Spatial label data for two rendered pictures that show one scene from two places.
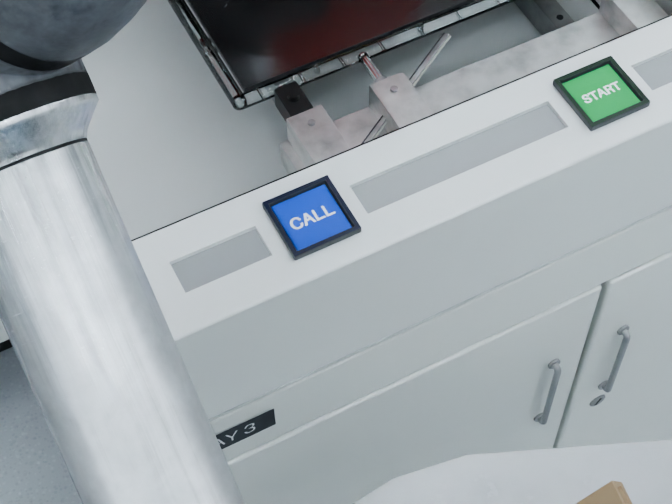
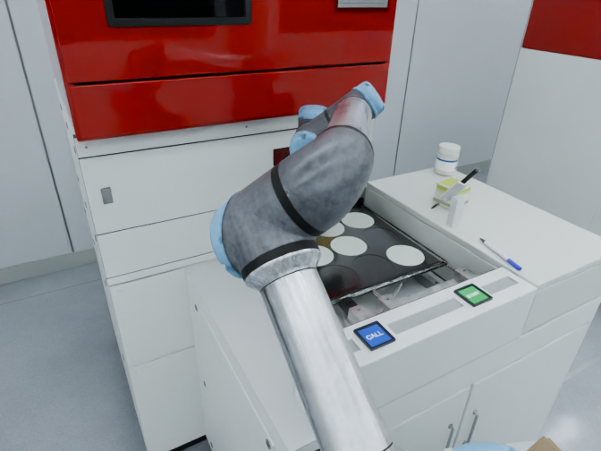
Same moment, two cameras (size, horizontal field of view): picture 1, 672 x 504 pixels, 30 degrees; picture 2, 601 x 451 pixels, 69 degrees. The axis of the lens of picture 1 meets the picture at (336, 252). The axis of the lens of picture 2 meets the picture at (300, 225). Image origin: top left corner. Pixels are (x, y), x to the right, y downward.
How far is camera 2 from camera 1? 0.29 m
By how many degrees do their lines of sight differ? 27
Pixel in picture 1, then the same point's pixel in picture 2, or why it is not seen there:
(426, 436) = not seen: outside the picture
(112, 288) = (334, 326)
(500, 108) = (436, 300)
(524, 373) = (439, 429)
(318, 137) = (362, 314)
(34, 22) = (317, 207)
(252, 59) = (330, 290)
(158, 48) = not seen: hidden behind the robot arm
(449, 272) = (424, 366)
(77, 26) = (332, 210)
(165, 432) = (360, 393)
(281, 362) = not seen: hidden behind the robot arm
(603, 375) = (465, 437)
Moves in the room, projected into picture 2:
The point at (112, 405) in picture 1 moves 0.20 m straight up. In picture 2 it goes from (338, 378) to (352, 235)
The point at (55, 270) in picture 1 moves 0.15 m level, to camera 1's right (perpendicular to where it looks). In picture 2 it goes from (312, 316) to (429, 314)
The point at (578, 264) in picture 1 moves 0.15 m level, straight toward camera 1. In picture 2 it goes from (465, 371) to (467, 430)
